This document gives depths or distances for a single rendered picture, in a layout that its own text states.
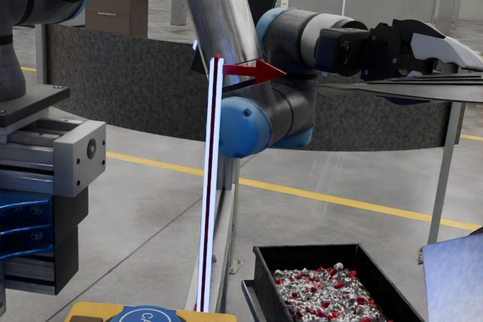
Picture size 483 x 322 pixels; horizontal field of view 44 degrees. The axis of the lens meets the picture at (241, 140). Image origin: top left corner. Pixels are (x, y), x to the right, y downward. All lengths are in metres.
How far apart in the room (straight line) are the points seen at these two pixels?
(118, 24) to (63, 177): 6.42
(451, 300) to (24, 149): 0.65
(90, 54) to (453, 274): 2.24
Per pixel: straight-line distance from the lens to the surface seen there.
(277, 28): 0.82
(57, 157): 0.95
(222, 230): 0.96
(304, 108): 0.82
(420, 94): 0.48
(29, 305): 2.41
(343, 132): 2.47
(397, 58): 0.68
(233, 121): 0.70
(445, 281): 0.62
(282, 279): 0.85
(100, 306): 0.37
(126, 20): 7.28
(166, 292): 2.44
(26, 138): 0.98
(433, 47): 0.66
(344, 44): 0.64
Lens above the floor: 1.27
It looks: 17 degrees down
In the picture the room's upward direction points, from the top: 4 degrees clockwise
